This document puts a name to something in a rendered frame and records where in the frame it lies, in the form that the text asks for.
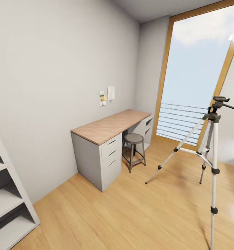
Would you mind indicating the camera tripod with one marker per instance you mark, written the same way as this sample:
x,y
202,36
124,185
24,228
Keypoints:
x,y
212,126

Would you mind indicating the bookcase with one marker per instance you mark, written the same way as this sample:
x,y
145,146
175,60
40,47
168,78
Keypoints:
x,y
18,225

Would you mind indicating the fixed window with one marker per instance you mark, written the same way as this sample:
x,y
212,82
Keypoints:
x,y
199,49

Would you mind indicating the taboret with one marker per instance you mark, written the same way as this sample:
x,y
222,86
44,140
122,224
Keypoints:
x,y
133,139

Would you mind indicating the desk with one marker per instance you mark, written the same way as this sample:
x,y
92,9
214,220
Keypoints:
x,y
98,145

